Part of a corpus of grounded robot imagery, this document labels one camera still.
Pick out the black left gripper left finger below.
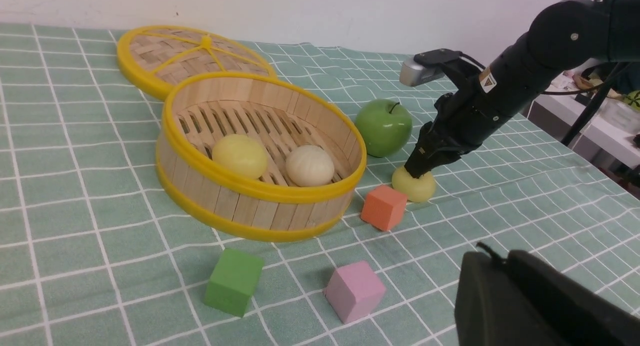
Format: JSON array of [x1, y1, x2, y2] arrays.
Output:
[[454, 242, 566, 345]]

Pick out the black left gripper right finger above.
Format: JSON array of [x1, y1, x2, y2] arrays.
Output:
[[505, 250, 640, 345]]

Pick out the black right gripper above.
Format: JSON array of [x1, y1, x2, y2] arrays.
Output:
[[404, 50, 511, 179]]

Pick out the white bun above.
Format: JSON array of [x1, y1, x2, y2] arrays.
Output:
[[285, 145, 335, 187]]

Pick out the pale yellow bun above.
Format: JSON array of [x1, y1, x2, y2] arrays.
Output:
[[211, 134, 268, 179]]

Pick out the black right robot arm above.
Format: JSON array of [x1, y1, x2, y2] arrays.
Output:
[[400, 0, 640, 179]]

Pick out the bamboo steamer tray yellow rim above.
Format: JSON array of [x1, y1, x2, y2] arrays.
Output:
[[155, 72, 367, 242]]

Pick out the woven bamboo steamer lid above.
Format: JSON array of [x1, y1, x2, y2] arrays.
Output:
[[116, 25, 277, 100]]

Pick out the green apple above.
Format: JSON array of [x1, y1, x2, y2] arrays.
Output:
[[354, 98, 413, 158]]

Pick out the orange foam cube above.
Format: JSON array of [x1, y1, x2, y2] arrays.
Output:
[[359, 185, 407, 232]]

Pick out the pink foam cube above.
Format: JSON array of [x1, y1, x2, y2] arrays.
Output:
[[324, 261, 387, 324]]

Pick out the white side table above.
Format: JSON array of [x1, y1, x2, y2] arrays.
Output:
[[523, 95, 639, 192]]

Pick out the green foam cube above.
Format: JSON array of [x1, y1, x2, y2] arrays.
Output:
[[203, 248, 265, 318]]

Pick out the green checkered tablecloth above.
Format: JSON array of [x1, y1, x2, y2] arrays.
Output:
[[0, 24, 640, 345]]

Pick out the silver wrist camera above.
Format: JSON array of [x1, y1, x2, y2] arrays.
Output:
[[398, 57, 445, 88]]

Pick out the black cable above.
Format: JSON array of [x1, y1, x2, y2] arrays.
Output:
[[542, 61, 636, 146]]

